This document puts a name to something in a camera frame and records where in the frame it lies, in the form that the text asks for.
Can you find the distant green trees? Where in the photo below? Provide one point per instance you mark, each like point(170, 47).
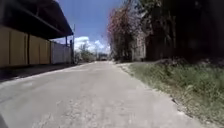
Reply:
point(86, 55)

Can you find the reddish leafed tree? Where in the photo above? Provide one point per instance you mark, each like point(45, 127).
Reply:
point(122, 31)

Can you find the grey concrete road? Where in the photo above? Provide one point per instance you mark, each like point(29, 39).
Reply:
point(96, 96)

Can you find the dark trees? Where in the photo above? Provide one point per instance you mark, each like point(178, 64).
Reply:
point(186, 30)

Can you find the grass verge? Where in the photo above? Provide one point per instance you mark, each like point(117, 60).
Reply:
point(193, 83)

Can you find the pale grey fence wall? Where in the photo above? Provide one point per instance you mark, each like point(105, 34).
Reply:
point(60, 52)

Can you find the building with yellow wall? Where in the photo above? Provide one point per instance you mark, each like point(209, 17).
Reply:
point(23, 40)

